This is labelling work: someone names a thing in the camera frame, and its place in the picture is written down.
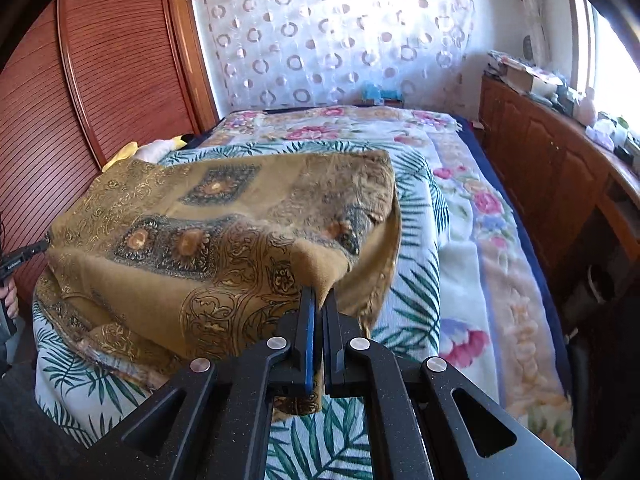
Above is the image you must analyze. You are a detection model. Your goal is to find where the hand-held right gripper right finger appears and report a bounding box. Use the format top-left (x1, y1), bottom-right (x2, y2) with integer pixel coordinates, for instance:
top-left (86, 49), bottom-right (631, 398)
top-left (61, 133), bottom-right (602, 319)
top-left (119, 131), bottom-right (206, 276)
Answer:
top-left (322, 289), bottom-right (582, 480)

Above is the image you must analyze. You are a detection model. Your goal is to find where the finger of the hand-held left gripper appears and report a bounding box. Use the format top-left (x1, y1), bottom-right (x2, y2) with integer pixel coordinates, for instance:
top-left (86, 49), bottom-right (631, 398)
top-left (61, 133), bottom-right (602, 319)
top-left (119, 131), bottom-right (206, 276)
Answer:
top-left (20, 238), bottom-right (55, 261)

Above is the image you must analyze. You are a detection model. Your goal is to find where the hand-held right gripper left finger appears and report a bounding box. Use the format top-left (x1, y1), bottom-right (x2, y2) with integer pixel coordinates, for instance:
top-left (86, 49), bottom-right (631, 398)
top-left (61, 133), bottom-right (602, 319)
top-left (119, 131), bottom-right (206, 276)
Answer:
top-left (87, 287), bottom-right (319, 480)

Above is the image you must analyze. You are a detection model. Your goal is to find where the golden patterned shirt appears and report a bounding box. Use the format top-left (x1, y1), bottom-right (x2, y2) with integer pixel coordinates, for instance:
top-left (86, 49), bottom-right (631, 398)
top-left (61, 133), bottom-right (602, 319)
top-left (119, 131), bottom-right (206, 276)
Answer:
top-left (32, 148), bottom-right (404, 417)

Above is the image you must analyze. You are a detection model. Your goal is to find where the person's left hand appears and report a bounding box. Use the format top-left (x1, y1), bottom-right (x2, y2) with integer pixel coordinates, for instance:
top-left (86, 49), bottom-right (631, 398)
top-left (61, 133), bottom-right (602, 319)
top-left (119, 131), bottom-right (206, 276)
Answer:
top-left (2, 280), bottom-right (22, 320)

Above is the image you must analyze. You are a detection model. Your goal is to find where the leaf print blanket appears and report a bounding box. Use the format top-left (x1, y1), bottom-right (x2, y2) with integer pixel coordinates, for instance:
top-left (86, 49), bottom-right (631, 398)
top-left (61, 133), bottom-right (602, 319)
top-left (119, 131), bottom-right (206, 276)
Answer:
top-left (31, 139), bottom-right (452, 480)

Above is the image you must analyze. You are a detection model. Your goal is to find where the yellow plush toy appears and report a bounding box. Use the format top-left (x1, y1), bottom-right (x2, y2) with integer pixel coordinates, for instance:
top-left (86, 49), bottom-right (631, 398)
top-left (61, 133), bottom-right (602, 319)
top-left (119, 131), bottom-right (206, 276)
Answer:
top-left (101, 134), bottom-right (190, 172)

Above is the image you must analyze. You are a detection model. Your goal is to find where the pale cloth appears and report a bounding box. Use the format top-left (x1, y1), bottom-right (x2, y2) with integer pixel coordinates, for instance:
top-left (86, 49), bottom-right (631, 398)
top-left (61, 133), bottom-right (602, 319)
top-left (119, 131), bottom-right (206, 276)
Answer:
top-left (136, 138), bottom-right (187, 163)

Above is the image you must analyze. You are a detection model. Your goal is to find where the wooden louvered wardrobe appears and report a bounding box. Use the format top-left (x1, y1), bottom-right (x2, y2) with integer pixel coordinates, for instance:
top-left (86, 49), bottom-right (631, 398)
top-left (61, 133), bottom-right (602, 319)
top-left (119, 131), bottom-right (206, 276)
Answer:
top-left (0, 0), bottom-right (222, 273)

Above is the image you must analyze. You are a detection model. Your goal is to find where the blue bag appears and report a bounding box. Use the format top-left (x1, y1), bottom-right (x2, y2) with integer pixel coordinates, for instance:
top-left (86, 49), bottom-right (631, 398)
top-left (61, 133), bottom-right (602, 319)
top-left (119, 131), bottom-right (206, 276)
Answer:
top-left (361, 84), bottom-right (404, 107)

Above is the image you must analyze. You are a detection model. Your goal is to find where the low wooden cabinet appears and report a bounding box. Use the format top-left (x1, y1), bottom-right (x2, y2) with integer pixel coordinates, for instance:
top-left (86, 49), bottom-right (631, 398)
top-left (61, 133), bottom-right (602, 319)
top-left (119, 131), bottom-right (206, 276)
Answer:
top-left (477, 74), bottom-right (640, 316)

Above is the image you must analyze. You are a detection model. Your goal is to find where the circle patterned sheer curtain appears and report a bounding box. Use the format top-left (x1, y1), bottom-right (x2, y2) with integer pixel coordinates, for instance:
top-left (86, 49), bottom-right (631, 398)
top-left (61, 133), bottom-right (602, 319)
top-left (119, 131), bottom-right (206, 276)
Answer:
top-left (191, 0), bottom-right (476, 112)

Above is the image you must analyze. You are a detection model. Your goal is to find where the cardboard box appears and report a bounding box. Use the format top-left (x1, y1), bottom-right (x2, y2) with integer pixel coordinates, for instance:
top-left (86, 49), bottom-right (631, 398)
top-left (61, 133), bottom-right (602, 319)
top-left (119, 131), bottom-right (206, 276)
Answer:
top-left (504, 64), bottom-right (552, 95)

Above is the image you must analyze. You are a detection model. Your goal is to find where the floral cloth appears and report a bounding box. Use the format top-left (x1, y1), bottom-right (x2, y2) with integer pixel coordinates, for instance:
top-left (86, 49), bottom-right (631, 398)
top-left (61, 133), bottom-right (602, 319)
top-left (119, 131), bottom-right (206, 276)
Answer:
top-left (486, 49), bottom-right (565, 85)

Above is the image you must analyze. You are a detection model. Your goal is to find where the beige bottle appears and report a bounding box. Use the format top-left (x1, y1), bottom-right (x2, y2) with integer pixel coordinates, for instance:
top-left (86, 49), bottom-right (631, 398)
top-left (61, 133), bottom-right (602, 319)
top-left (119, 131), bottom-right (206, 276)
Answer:
top-left (576, 94), bottom-right (599, 127)

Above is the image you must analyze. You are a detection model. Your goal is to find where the floral window curtain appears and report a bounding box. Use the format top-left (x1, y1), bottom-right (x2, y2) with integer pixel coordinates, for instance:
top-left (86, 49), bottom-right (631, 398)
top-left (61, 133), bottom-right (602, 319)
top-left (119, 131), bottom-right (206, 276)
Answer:
top-left (501, 0), bottom-right (552, 57)

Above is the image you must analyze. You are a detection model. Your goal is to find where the wooden framed window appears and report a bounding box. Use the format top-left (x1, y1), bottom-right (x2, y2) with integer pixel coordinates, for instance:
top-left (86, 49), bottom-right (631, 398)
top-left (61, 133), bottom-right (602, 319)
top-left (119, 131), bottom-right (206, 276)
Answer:
top-left (564, 0), bottom-right (640, 128)

